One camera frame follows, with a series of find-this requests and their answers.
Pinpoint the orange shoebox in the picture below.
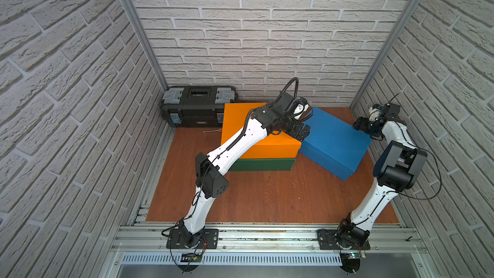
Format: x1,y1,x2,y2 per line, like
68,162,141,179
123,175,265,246
221,102,302,159

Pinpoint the blue shoebox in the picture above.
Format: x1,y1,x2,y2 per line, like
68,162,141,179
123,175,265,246
299,108,372,181

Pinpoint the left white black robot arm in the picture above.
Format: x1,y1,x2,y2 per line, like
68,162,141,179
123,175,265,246
176,77,312,248

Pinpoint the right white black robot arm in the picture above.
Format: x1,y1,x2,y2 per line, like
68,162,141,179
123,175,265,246
335,102,428,249

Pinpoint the green shoebox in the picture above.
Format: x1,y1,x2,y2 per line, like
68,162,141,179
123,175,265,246
229,158,296,172

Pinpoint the black plastic toolbox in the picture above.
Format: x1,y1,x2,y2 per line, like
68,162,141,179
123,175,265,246
160,86,237,127

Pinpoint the right green circuit board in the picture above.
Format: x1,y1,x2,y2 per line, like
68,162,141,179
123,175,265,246
340,252,366,259

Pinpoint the green circuit board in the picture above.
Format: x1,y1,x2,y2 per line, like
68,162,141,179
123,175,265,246
340,252,366,259
180,253,203,263

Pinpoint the left green circuit board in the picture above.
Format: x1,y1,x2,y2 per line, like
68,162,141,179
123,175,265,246
180,253,203,263

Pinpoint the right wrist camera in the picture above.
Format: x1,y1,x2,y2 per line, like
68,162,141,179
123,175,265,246
369,104,383,122

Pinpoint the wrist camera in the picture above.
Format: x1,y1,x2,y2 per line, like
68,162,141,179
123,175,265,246
369,104,383,122
293,100,310,120

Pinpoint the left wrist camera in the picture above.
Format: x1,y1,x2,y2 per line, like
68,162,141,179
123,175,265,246
293,100,310,120

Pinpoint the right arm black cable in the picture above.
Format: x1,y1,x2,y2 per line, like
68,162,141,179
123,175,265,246
397,150,443,202

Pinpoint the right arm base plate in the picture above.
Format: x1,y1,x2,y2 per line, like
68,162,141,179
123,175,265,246
317,229,371,251

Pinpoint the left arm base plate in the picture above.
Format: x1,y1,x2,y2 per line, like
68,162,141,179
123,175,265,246
166,229,219,250

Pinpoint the right aluminium corner post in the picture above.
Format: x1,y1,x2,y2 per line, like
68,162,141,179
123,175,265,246
349,0,422,110

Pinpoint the aluminium corner post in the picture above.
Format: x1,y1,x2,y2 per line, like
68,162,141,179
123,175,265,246
120,0,168,92
349,0,422,110

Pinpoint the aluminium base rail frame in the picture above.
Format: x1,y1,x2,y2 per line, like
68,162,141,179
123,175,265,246
110,223,427,266

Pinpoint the left aluminium corner post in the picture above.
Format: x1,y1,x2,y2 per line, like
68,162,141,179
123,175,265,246
120,0,168,92

